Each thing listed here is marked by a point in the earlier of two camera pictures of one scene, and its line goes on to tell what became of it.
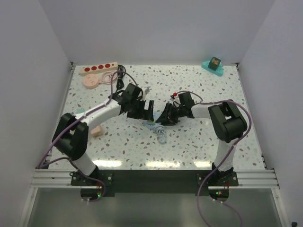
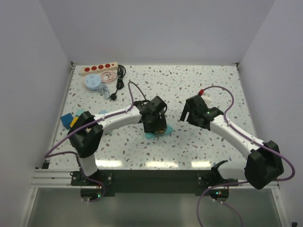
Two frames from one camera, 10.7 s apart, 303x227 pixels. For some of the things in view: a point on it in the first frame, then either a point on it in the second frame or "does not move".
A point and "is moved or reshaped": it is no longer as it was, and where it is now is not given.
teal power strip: (219, 71) -> (168, 130)
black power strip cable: (120, 84) does not move
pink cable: (107, 76) does not move
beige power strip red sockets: (98, 68) does not move
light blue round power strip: (155, 115) is moved or reshaped
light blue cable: (160, 130) -> (103, 88)
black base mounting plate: (154, 181) does not move
